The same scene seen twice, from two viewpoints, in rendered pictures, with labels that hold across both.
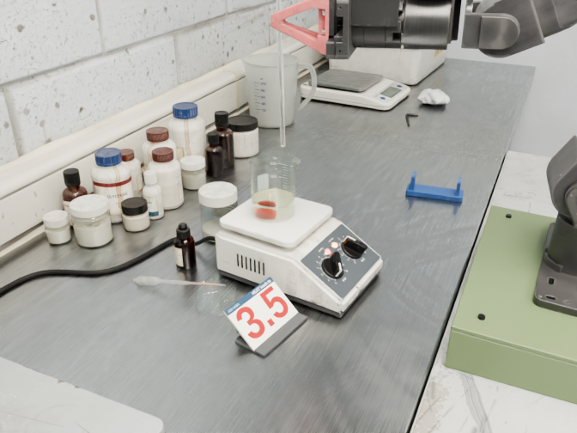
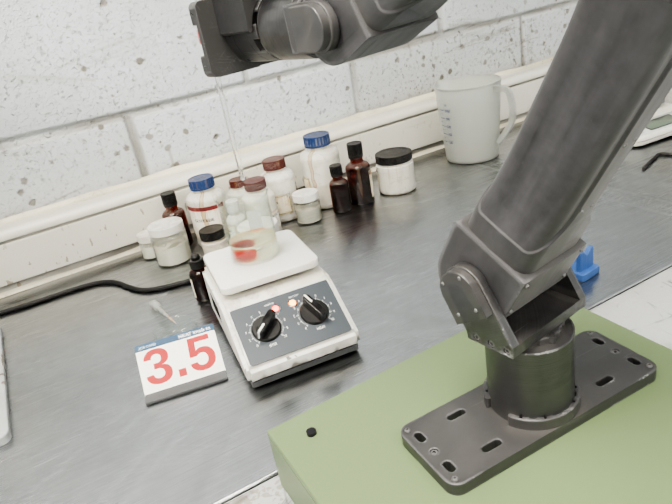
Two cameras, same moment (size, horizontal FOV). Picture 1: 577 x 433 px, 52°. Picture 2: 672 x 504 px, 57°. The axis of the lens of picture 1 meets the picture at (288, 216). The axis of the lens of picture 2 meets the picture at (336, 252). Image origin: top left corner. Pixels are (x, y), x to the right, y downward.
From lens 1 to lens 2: 0.57 m
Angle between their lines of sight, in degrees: 36
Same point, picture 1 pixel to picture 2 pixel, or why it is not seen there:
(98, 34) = not seen: hidden behind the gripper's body
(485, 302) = (344, 416)
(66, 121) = (197, 147)
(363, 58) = not seen: hidden behind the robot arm
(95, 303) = (106, 316)
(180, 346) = (107, 373)
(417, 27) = (267, 30)
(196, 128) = (319, 159)
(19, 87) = (141, 114)
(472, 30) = (294, 28)
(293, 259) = (225, 309)
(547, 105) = not seen: outside the picture
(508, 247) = (481, 353)
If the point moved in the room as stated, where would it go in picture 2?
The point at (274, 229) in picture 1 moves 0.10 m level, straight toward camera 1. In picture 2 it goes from (230, 272) to (165, 316)
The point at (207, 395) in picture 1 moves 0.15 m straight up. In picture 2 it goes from (67, 424) to (13, 302)
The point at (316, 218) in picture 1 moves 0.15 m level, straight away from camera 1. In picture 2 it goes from (283, 268) to (361, 218)
